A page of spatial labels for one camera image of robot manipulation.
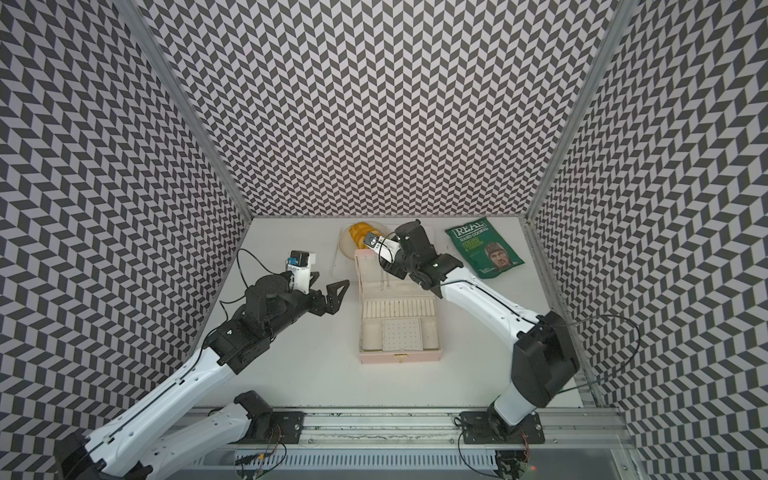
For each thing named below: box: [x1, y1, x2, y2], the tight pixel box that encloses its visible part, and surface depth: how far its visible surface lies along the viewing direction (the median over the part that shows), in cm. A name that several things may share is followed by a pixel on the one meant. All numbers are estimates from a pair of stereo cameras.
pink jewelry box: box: [354, 249, 443, 364], surface depth 86 cm
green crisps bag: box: [445, 217, 525, 279], surface depth 110 cm
